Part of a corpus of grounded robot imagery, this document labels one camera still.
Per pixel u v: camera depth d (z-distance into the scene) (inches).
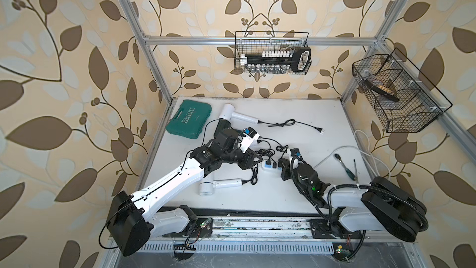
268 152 37.9
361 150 39.0
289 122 42.8
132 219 15.2
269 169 35.0
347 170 35.3
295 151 29.2
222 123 40.1
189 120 41.3
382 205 17.2
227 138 22.4
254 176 34.7
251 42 35.9
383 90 29.4
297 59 33.1
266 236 29.0
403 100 28.6
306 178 25.6
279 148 37.5
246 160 25.1
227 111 42.5
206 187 31.7
